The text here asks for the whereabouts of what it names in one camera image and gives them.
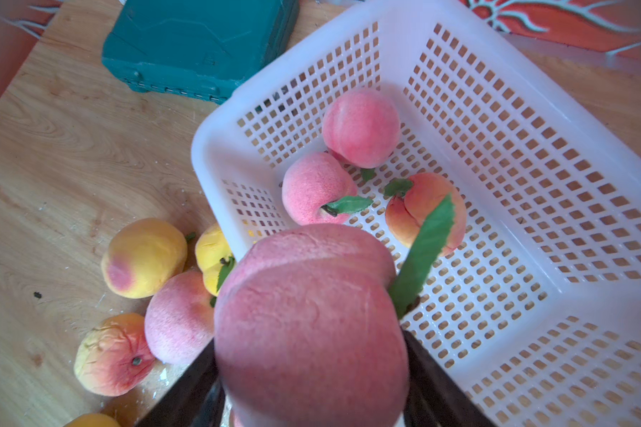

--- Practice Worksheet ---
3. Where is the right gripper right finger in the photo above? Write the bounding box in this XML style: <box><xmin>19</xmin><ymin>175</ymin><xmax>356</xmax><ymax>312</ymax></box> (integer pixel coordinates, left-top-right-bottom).
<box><xmin>402</xmin><ymin>330</ymin><xmax>495</xmax><ymax>427</ymax></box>

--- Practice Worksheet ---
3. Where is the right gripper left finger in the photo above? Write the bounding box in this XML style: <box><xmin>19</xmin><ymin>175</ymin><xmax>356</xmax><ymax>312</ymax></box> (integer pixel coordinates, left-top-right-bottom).
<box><xmin>137</xmin><ymin>340</ymin><xmax>225</xmax><ymax>427</ymax></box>

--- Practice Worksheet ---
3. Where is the yellow orange peach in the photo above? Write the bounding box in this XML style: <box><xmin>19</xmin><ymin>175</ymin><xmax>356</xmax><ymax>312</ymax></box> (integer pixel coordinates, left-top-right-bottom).
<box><xmin>74</xmin><ymin>313</ymin><xmax>156</xmax><ymax>397</ymax></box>

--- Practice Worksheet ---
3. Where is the pink peach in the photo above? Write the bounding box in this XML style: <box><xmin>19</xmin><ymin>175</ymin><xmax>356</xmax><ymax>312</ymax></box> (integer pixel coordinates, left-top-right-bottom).
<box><xmin>213</xmin><ymin>194</ymin><xmax>456</xmax><ymax>427</ymax></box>
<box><xmin>322</xmin><ymin>88</ymin><xmax>401</xmax><ymax>169</ymax></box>
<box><xmin>282</xmin><ymin>152</ymin><xmax>372</xmax><ymax>225</ymax></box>
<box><xmin>145</xmin><ymin>270</ymin><xmax>215</xmax><ymax>365</ymax></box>

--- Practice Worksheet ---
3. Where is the orange red peach front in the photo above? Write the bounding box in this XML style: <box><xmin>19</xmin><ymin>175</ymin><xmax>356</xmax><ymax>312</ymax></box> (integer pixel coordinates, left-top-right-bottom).
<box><xmin>383</xmin><ymin>172</ymin><xmax>468</xmax><ymax>257</ymax></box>

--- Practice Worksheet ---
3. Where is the white plastic perforated basket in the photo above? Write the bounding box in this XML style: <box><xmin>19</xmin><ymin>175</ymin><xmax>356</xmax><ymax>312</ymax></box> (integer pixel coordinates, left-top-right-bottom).
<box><xmin>192</xmin><ymin>1</ymin><xmax>641</xmax><ymax>426</ymax></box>

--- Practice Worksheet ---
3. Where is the yellow peach front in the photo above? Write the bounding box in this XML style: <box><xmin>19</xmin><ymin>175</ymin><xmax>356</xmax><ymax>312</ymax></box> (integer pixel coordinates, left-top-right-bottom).
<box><xmin>64</xmin><ymin>413</ymin><xmax>120</xmax><ymax>427</ymax></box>

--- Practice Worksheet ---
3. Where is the yellow peach back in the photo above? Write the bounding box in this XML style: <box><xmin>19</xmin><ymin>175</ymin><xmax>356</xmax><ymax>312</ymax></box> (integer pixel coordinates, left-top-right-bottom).
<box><xmin>195</xmin><ymin>224</ymin><xmax>236</xmax><ymax>297</ymax></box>

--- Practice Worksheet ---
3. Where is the yellow peach red spot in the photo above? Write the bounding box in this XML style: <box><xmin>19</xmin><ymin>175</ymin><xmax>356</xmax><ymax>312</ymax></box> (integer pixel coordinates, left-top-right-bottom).
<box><xmin>101</xmin><ymin>218</ymin><xmax>188</xmax><ymax>299</ymax></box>

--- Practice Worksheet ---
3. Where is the green plastic tool case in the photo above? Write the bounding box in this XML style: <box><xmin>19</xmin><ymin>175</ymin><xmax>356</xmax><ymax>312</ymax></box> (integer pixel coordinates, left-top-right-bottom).
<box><xmin>101</xmin><ymin>0</ymin><xmax>300</xmax><ymax>104</ymax></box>

